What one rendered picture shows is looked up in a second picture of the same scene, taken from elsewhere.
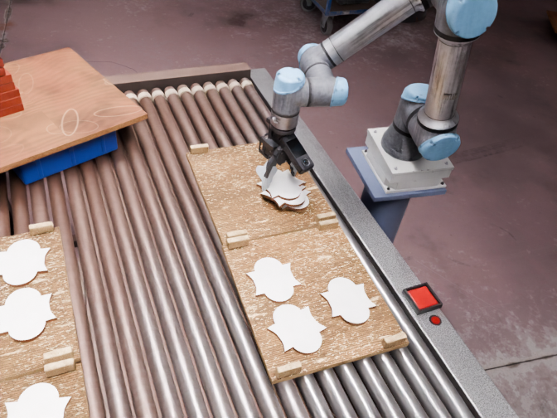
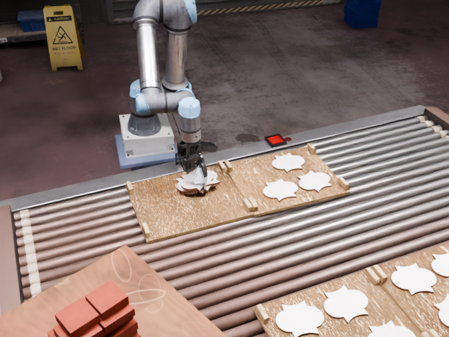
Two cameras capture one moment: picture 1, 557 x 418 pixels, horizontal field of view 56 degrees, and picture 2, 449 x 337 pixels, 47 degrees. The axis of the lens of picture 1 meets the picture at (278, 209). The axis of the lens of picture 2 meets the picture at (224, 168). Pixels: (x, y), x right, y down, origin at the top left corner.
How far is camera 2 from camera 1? 184 cm
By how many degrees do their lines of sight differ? 63
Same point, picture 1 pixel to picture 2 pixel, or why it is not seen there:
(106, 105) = (111, 275)
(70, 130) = (156, 292)
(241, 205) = (211, 206)
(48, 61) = not seen: outside the picture
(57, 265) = (296, 298)
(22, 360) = (379, 297)
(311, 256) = (256, 176)
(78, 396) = (391, 265)
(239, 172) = (172, 208)
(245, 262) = (268, 202)
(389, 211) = not seen: hidden behind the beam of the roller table
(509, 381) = not seen: hidden behind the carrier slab
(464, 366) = (313, 134)
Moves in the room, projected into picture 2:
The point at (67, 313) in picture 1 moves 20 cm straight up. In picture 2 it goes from (337, 282) to (345, 236)
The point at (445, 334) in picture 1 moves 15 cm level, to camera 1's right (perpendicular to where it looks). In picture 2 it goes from (296, 137) to (296, 121)
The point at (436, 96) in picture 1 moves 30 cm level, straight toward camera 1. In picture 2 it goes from (183, 67) to (250, 79)
